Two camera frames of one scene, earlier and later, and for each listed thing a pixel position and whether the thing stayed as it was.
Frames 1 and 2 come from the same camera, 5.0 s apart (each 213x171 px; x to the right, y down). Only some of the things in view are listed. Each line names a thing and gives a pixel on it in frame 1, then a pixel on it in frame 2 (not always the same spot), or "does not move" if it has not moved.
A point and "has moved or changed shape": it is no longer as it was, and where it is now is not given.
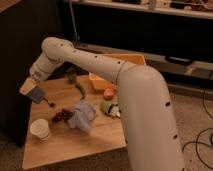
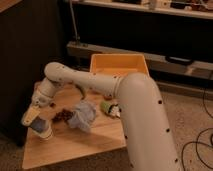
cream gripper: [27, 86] -> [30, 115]
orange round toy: [108, 94] does not move
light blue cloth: [83, 116] does not move
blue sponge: [37, 95] has moved or changed shape
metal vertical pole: [76, 37] does not move
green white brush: [110, 108] does not move
